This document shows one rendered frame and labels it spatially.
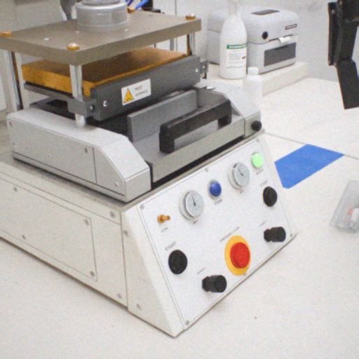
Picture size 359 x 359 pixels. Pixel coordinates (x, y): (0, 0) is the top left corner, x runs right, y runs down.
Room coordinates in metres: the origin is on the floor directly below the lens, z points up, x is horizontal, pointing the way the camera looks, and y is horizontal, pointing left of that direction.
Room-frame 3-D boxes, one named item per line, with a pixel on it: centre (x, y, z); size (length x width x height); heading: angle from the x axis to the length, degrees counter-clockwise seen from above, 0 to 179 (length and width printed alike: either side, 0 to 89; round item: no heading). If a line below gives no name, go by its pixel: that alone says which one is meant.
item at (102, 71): (0.90, 0.11, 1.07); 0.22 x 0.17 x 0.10; 140
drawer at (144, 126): (0.86, 0.08, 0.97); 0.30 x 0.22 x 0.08; 50
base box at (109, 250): (0.90, 0.09, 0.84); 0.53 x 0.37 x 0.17; 50
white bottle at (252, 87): (1.41, -0.20, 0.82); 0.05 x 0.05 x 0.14
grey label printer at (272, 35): (1.83, -0.25, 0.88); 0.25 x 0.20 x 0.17; 41
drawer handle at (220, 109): (0.77, -0.03, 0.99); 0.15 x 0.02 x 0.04; 140
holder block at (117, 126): (0.89, 0.11, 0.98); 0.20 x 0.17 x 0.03; 140
